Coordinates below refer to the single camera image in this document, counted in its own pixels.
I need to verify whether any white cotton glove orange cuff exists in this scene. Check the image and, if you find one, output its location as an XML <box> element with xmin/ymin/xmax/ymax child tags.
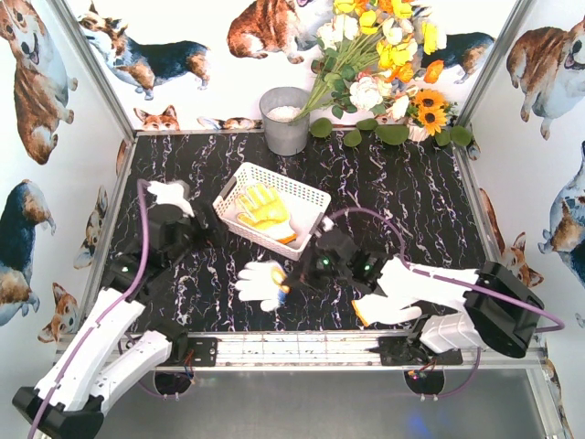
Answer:
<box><xmin>352</xmin><ymin>294</ymin><xmax>422</xmax><ymax>327</ymax></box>

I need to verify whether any blue dotted work glove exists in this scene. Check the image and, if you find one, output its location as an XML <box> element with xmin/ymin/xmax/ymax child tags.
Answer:
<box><xmin>234</xmin><ymin>261</ymin><xmax>290</xmax><ymax>312</ymax></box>

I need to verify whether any orange dotted work glove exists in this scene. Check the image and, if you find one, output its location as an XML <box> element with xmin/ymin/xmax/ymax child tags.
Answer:
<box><xmin>237</xmin><ymin>183</ymin><xmax>297</xmax><ymax>244</ymax></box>

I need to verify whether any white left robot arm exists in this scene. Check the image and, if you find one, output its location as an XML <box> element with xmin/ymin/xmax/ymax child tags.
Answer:
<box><xmin>12</xmin><ymin>179</ymin><xmax>227</xmax><ymax>438</ymax></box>

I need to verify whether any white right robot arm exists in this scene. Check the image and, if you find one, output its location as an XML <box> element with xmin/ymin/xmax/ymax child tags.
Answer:
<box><xmin>284</xmin><ymin>229</ymin><xmax>544</xmax><ymax>361</ymax></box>

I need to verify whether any white plastic storage basket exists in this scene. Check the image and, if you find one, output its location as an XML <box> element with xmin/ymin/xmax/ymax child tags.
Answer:
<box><xmin>213</xmin><ymin>162</ymin><xmax>331</xmax><ymax>261</ymax></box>

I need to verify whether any grey metal bucket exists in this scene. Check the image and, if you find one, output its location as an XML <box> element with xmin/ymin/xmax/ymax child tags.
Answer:
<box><xmin>259</xmin><ymin>87</ymin><xmax>310</xmax><ymax>156</ymax></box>

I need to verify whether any artificial flower bouquet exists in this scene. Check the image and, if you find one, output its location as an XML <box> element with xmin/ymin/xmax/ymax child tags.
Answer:
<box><xmin>293</xmin><ymin>1</ymin><xmax>481</xmax><ymax>146</ymax></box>

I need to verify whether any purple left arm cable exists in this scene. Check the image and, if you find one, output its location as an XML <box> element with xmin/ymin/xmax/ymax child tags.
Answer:
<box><xmin>27</xmin><ymin>178</ymin><xmax>152</xmax><ymax>439</ymax></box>

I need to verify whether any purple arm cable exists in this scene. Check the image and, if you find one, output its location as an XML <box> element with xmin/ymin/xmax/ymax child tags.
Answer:
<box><xmin>27</xmin><ymin>178</ymin><xmax>152</xmax><ymax>439</ymax></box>
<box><xmin>326</xmin><ymin>208</ymin><xmax>566</xmax><ymax>333</ymax></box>

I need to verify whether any aluminium front rail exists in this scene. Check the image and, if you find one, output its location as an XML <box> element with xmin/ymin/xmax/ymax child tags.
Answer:
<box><xmin>54</xmin><ymin>331</ymin><xmax>548</xmax><ymax>369</ymax></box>

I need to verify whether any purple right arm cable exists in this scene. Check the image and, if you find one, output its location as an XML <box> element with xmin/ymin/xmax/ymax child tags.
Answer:
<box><xmin>326</xmin><ymin>208</ymin><xmax>566</xmax><ymax>333</ymax></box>

